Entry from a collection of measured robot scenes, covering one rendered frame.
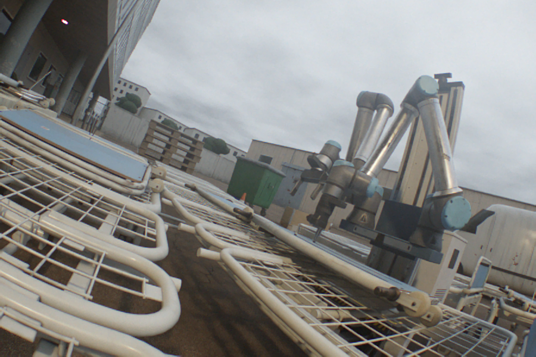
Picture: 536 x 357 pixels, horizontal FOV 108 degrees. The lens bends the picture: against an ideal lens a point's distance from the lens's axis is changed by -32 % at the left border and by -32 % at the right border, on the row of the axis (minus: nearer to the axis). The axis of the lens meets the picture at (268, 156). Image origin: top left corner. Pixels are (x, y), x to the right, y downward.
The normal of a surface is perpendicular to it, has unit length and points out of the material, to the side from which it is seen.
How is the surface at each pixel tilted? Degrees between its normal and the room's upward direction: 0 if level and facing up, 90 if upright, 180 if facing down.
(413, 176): 90
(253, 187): 94
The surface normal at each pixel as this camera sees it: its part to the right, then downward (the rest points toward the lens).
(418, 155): -0.79, -0.38
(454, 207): -0.15, -0.11
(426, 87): -0.17, -0.32
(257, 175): -0.57, -0.25
